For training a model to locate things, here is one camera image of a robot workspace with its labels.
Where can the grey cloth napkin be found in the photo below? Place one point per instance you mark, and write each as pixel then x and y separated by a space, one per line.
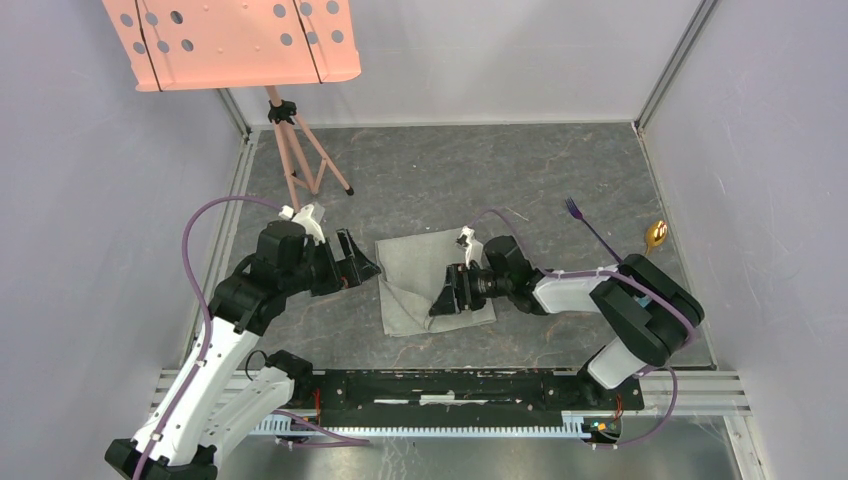
pixel 412 276

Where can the gold spoon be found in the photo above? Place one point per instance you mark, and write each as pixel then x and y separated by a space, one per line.
pixel 655 236

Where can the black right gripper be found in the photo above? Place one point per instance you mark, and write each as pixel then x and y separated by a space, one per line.
pixel 451 300

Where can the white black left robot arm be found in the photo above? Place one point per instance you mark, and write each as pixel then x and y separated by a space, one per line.
pixel 189 436

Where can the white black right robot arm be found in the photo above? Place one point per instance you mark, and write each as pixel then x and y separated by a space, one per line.
pixel 651 315

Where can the aluminium frame rail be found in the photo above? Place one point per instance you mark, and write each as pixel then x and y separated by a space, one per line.
pixel 688 393

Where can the pink music stand tripod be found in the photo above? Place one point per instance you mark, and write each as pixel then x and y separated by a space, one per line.
pixel 204 45

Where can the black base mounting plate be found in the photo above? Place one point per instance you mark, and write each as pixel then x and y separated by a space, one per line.
pixel 457 398

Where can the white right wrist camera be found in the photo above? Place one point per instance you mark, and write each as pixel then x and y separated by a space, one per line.
pixel 472 248

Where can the purple metal fork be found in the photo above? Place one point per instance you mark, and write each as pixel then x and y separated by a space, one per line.
pixel 577 214

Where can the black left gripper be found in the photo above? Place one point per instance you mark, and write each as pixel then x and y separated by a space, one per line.
pixel 354 270

